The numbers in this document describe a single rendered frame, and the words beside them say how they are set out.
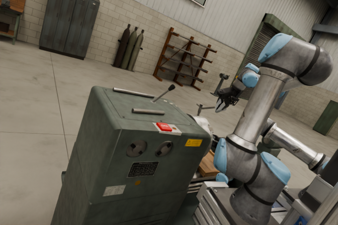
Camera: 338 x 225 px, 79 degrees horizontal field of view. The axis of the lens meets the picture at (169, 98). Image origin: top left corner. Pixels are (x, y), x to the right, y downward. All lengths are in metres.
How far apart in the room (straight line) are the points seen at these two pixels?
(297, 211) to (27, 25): 7.37
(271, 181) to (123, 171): 0.60
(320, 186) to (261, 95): 0.44
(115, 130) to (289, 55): 0.67
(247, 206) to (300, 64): 0.52
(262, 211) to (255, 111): 0.35
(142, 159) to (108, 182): 0.17
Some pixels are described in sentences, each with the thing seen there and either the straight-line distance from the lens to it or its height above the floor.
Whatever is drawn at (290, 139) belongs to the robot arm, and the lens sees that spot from 1.39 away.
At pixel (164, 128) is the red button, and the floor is 1.27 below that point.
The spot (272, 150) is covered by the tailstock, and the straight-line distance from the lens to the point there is 2.38.
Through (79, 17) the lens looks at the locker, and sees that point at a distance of 7.02.
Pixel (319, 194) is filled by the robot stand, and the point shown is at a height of 1.32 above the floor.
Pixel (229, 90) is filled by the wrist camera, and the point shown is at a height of 1.50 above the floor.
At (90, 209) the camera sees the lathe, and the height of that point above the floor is 0.83.
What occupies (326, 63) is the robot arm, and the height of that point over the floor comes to 1.76.
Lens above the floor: 1.64
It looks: 15 degrees down
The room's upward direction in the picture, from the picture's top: 22 degrees clockwise
